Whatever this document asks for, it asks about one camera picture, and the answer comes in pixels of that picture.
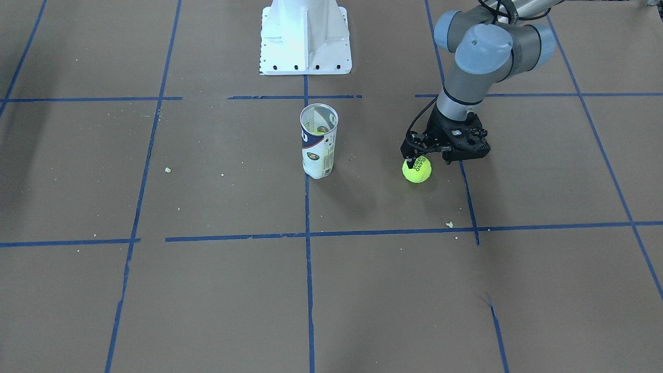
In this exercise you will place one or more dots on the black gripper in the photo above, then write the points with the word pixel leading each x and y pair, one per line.
pixel 435 130

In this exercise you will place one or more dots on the yellow tennis ball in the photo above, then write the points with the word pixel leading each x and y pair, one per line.
pixel 421 171

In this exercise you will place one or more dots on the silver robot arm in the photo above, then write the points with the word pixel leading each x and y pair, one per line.
pixel 492 42

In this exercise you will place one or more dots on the clear tennis ball can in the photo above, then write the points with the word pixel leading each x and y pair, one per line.
pixel 318 151

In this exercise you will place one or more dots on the white pillar mount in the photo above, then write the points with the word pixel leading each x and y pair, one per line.
pixel 305 37

